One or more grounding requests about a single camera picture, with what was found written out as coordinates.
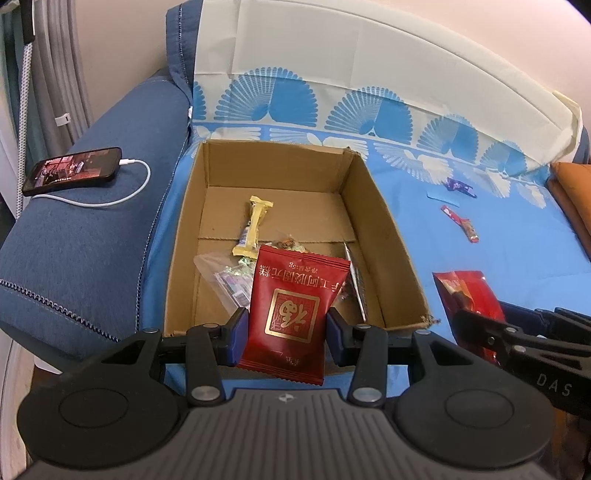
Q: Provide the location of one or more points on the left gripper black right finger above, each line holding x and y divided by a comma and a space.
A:
450, 404

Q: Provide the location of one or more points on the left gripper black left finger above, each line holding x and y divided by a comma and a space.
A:
128, 402

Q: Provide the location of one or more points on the large red snack bag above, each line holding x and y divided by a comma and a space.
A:
467, 293

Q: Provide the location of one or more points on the small red candy bar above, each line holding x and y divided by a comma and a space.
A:
464, 224

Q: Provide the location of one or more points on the silver purple stick sachet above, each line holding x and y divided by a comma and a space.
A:
357, 282

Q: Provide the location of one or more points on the purple chocolate wrapper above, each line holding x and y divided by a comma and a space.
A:
460, 186

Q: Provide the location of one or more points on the red square snack packet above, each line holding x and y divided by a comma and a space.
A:
291, 294

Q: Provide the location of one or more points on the yellow snack bar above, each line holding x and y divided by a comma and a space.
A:
248, 242

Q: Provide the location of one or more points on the clear bag orange snacks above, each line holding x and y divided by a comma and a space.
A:
288, 243

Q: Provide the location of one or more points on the blue fabric sofa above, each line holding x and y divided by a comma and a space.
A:
89, 267

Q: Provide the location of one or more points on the orange cushion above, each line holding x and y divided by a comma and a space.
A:
570, 185

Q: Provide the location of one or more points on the clear bag pastel candies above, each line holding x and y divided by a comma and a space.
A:
230, 277

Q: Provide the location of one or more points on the black smartphone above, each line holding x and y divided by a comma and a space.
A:
82, 169

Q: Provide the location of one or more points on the blue fan-pattern sofa cover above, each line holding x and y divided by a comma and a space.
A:
420, 103

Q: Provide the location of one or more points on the grey curtain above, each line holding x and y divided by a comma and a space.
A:
58, 106

